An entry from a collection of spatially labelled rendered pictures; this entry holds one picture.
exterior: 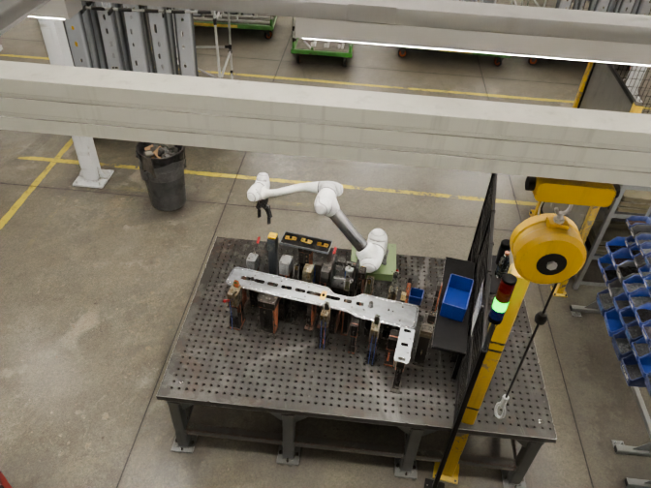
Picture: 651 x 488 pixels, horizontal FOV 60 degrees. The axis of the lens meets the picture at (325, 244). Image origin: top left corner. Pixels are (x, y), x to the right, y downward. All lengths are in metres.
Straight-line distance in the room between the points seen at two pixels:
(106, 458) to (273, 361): 1.42
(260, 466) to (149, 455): 0.80
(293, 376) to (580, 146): 3.05
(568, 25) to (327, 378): 2.76
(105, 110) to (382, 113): 0.52
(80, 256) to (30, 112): 4.90
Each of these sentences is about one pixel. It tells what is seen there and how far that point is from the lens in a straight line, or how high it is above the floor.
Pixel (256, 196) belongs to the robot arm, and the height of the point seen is 1.35.
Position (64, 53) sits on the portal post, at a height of 1.53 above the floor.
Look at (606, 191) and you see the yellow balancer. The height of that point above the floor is 3.26.
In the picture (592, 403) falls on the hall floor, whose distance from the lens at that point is 5.20.
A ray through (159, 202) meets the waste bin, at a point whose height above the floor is 0.12.
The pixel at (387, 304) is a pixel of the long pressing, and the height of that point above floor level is 1.00.
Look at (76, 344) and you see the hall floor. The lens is 5.29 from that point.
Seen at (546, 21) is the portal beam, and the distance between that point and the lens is 1.82.
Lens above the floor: 3.87
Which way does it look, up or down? 41 degrees down
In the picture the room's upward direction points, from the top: 3 degrees clockwise
